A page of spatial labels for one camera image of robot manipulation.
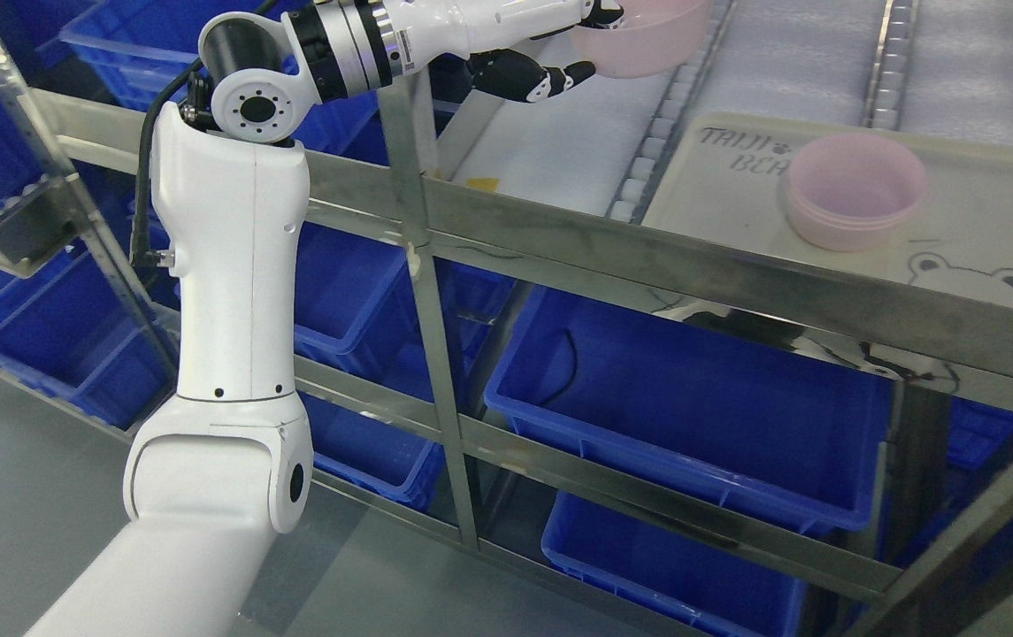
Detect blue crate lower middle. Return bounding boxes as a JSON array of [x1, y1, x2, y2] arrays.
[[540, 492, 806, 636]]

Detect blue crate under tray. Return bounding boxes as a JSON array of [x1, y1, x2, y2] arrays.
[[483, 288, 892, 535]]

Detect pink ikea bowl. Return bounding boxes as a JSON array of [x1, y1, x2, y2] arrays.
[[568, 1, 715, 78]]

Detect steel shelf rack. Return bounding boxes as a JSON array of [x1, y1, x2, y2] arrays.
[[0, 1, 1013, 636]]

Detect stacked pink bowls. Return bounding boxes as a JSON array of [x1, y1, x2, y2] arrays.
[[781, 133, 928, 251]]

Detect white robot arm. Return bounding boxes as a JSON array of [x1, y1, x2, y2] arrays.
[[28, 1, 403, 636]]

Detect white foam shelf liner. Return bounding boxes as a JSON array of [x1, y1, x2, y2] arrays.
[[453, 1, 1013, 215]]

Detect cream bear tray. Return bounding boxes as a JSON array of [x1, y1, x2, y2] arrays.
[[642, 112, 1013, 308]]

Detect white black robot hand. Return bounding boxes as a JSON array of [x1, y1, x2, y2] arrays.
[[385, 1, 625, 104]]

